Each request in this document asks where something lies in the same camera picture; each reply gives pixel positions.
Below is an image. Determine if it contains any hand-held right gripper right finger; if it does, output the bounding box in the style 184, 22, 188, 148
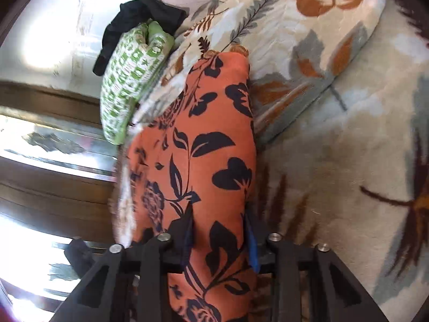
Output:
243, 213, 390, 322

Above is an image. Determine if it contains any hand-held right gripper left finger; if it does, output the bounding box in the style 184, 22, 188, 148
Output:
50, 204, 197, 322

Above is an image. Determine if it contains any orange floral garment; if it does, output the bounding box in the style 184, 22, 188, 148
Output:
125, 51, 259, 322

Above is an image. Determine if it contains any glass panelled wooden door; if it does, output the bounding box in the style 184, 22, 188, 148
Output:
0, 82, 135, 312

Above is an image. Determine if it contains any leaf printed fleece blanket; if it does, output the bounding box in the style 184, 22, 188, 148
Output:
110, 0, 429, 322

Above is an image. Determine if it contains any green patterned pillow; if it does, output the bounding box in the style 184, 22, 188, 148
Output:
101, 21, 175, 145

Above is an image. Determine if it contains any black cloth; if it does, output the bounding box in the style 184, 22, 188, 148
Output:
93, 0, 188, 76

